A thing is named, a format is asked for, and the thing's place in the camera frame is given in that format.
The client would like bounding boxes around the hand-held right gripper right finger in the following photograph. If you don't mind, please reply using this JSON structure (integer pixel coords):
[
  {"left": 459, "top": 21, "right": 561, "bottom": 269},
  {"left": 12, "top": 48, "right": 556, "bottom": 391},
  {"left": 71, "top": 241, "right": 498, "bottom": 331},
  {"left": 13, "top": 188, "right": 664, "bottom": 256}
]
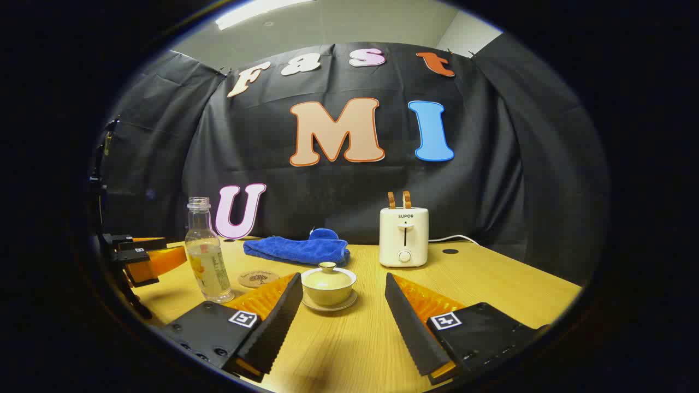
[{"left": 384, "top": 272, "right": 551, "bottom": 386}]

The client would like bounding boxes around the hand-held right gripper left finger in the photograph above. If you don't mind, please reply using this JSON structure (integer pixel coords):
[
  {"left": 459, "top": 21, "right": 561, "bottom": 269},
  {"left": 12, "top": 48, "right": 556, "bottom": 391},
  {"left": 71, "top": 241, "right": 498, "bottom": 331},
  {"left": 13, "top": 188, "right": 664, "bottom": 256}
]
[{"left": 163, "top": 272, "right": 304, "bottom": 383}]

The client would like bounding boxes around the clear glass water bottle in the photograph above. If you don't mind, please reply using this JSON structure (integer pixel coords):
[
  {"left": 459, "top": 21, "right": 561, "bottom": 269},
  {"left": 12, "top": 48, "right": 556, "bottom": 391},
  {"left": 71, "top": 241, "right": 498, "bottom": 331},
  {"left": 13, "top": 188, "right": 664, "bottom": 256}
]
[{"left": 184, "top": 196, "right": 235, "bottom": 303}]

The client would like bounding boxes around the cream ceramic teacup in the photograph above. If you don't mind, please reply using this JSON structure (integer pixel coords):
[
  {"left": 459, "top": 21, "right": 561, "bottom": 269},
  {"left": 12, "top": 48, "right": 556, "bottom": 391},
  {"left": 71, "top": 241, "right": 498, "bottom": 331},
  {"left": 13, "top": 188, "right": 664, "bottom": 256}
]
[{"left": 301, "top": 276, "right": 357, "bottom": 307}]

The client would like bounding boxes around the cream teacup lid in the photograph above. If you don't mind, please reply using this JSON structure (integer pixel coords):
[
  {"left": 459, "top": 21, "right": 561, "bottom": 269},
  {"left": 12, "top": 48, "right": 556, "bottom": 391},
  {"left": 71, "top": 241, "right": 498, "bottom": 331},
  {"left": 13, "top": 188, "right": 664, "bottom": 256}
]
[{"left": 303, "top": 261, "right": 354, "bottom": 290}]

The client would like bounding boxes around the cream teacup saucer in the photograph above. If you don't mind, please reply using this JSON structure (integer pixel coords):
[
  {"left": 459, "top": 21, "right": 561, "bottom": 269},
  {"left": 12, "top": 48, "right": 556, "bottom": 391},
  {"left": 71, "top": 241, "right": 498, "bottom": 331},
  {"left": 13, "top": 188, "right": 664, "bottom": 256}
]
[{"left": 301, "top": 289, "right": 359, "bottom": 312}]

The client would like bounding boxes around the blue towel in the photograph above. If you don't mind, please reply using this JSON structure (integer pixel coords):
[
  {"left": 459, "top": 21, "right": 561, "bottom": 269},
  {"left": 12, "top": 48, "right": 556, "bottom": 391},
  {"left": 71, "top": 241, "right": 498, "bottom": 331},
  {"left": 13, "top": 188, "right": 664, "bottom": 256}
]
[{"left": 243, "top": 228, "right": 351, "bottom": 267}]

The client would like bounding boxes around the white toaster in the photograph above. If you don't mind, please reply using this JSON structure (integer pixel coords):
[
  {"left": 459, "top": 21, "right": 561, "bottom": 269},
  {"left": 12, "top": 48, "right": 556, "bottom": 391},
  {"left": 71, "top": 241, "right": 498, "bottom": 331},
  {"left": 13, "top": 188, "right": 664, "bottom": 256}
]
[{"left": 379, "top": 206, "right": 430, "bottom": 268}]

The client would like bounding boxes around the black backdrop cloth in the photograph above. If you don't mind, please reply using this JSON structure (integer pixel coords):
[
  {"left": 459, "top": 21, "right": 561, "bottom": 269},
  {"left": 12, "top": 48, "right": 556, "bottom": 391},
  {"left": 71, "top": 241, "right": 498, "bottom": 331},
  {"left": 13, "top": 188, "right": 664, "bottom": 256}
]
[{"left": 96, "top": 41, "right": 609, "bottom": 287}]

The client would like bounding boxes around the white power cable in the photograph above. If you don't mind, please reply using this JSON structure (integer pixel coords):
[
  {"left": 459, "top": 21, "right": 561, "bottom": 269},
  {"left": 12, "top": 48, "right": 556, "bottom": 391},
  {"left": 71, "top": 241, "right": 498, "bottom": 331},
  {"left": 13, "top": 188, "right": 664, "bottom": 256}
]
[{"left": 428, "top": 235, "right": 480, "bottom": 246}]

